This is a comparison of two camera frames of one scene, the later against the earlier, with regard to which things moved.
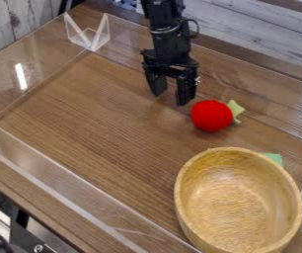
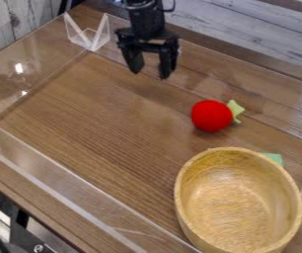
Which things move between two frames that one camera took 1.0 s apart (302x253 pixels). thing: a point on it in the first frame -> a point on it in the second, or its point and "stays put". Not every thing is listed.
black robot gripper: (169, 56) -> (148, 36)
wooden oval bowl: (239, 203) stays put
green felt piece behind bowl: (275, 157) stays put
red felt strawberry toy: (214, 117) stays put
